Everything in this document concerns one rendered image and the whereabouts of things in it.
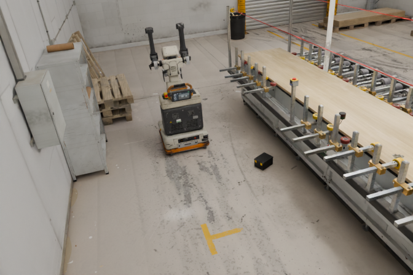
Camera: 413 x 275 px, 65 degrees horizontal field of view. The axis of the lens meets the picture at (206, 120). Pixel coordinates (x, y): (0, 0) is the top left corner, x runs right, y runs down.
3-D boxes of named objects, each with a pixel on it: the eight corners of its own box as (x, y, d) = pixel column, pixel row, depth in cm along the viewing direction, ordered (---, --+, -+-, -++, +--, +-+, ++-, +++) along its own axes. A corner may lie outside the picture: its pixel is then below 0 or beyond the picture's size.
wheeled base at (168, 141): (210, 146, 463) (209, 131, 452) (166, 156, 450) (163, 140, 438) (198, 125, 521) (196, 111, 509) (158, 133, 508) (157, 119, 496)
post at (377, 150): (368, 194, 267) (378, 145, 244) (365, 192, 270) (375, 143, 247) (372, 194, 267) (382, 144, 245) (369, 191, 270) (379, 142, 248)
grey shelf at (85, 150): (73, 182, 420) (34, 66, 347) (77, 146, 497) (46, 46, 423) (109, 174, 429) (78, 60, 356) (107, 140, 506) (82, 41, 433)
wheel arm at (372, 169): (345, 180, 244) (346, 176, 243) (342, 177, 247) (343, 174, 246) (401, 165, 255) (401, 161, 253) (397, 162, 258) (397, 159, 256)
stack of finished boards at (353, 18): (404, 16, 1017) (405, 10, 1009) (338, 27, 959) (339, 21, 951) (385, 12, 1082) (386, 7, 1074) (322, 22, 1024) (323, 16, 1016)
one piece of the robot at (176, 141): (203, 139, 454) (203, 133, 450) (174, 145, 446) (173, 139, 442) (203, 137, 456) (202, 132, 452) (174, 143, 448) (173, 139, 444)
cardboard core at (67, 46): (45, 46, 389) (72, 43, 395) (47, 45, 395) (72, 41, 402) (48, 53, 392) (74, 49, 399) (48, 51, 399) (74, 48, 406)
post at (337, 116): (331, 160, 309) (337, 115, 286) (329, 158, 312) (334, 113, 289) (334, 159, 309) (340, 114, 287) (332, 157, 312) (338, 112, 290)
